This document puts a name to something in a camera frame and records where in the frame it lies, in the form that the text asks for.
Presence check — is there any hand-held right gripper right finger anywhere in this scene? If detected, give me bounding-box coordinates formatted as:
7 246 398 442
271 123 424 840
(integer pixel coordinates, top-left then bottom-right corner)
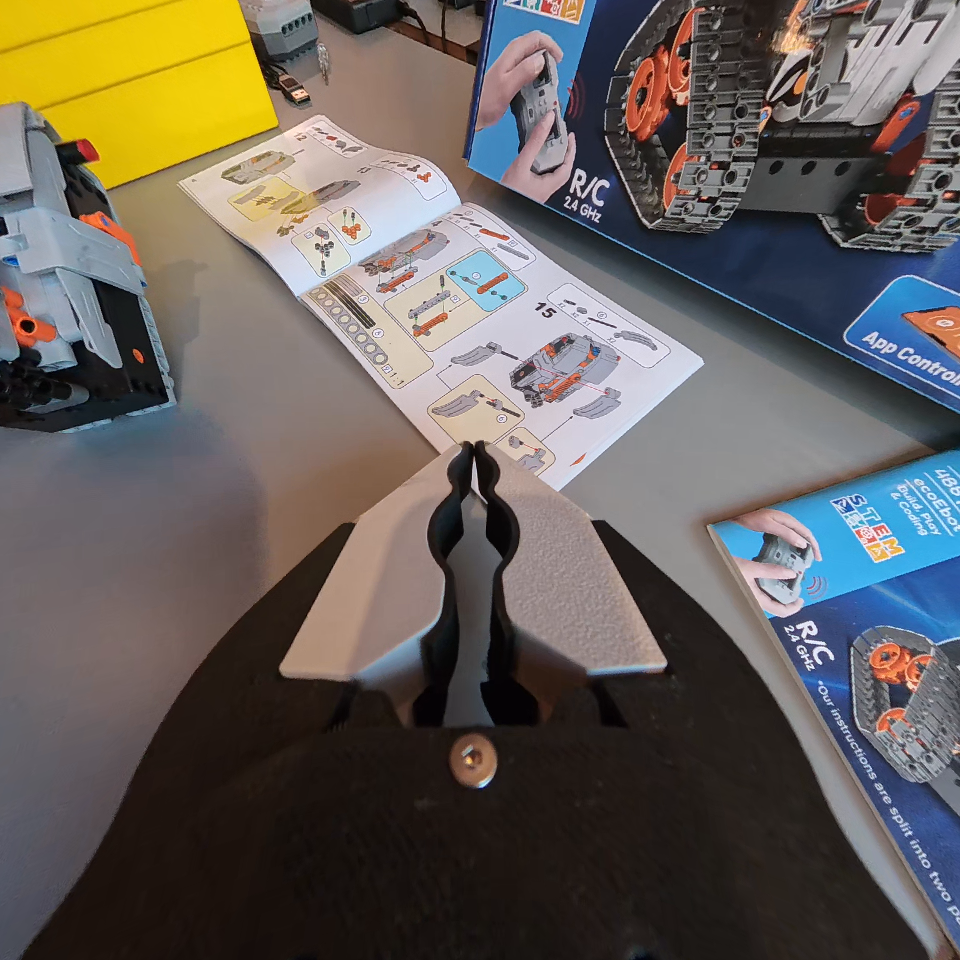
476 442 669 725

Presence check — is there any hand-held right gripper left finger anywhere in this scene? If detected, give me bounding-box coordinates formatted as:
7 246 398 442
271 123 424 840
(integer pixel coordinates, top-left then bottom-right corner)
279 441 475 727

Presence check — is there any grey orange toy robot model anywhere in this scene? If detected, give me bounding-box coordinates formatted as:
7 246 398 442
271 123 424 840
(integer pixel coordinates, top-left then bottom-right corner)
0 102 179 434

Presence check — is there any grey desk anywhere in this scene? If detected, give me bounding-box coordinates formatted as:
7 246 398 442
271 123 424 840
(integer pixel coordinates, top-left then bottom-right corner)
0 15 960 954

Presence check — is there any blue closed booklet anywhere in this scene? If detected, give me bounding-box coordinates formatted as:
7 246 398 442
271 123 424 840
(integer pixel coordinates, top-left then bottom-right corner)
706 448 960 954

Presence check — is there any open white instruction booklet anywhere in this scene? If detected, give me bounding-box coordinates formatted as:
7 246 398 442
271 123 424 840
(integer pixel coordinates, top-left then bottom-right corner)
178 114 705 492

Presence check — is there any blue toy kit box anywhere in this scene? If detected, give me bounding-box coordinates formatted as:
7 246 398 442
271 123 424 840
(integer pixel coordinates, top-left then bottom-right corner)
462 0 960 415

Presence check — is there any yellow plastic bin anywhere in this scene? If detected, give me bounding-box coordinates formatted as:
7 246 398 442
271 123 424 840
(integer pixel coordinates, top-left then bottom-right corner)
0 0 280 192

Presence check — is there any grey toy part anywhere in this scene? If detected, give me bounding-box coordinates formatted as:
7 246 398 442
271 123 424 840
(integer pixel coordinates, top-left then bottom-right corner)
238 0 322 63

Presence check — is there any dark grey flat box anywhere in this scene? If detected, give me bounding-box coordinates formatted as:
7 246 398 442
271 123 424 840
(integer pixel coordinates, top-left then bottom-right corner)
311 0 410 35

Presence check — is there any black cable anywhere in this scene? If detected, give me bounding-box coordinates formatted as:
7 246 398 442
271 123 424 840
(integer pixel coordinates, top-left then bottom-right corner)
397 0 481 57

